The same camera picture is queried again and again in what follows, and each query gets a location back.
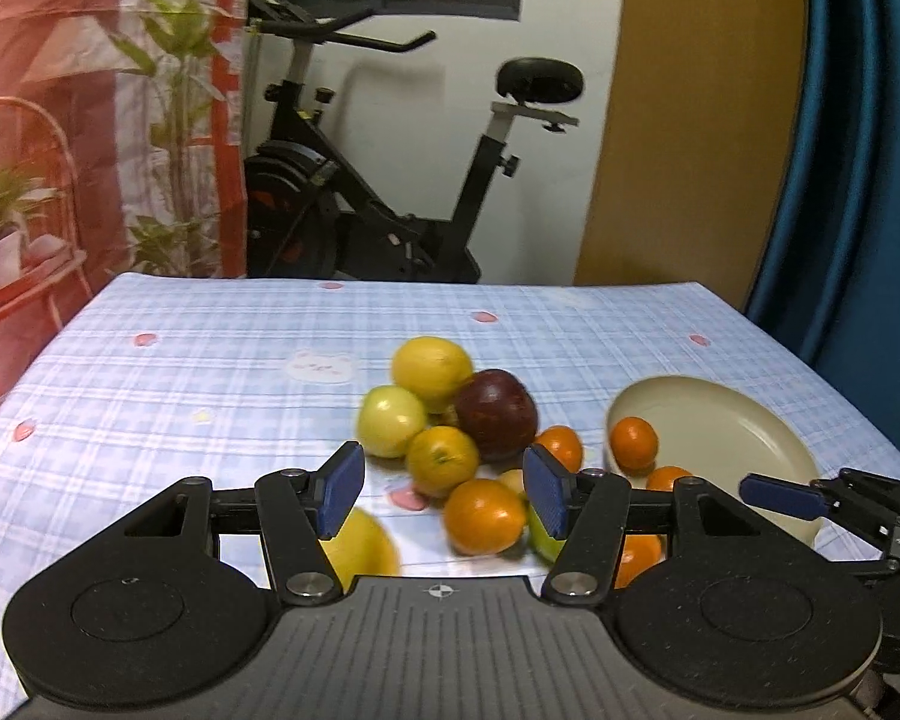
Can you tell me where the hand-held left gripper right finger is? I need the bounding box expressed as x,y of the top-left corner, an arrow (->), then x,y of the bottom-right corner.
523,444 -> 770,605

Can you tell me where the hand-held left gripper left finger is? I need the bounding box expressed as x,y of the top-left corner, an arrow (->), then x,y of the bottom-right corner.
124,442 -> 366,605

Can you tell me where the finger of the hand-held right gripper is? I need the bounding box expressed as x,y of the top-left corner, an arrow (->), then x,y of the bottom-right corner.
741,469 -> 900,552

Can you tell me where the large yellow lemon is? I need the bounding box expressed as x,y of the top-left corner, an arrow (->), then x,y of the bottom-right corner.
319,508 -> 402,578
390,336 -> 475,415

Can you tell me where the beige plate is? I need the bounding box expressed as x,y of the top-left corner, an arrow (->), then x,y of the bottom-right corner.
606,376 -> 822,548

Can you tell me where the yellowish orange citrus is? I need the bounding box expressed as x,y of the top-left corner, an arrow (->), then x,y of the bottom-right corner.
405,426 -> 481,497

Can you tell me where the small green fruit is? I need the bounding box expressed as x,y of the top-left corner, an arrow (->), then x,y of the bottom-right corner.
525,502 -> 567,563

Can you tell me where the orange mandarin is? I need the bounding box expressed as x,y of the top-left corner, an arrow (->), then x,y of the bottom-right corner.
615,532 -> 665,590
609,416 -> 659,473
645,465 -> 695,492
534,425 -> 584,475
442,478 -> 527,556

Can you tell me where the green apple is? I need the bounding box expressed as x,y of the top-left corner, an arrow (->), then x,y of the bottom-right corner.
356,385 -> 428,458

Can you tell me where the dark red apple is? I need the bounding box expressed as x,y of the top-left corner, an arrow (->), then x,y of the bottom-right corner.
454,369 -> 539,462

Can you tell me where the blue plaid tablecloth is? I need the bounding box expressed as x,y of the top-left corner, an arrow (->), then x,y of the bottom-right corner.
0,274 -> 900,720

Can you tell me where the black exercise bike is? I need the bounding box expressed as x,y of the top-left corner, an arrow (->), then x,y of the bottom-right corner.
244,15 -> 586,286

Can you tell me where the blue curtain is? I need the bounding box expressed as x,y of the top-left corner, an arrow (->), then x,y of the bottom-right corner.
742,0 -> 900,466

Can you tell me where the brown wooden board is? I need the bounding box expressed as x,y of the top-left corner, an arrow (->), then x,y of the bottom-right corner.
574,0 -> 811,308

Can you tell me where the red printed plant curtain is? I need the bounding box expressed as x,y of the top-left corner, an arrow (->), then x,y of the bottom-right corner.
0,0 -> 252,436

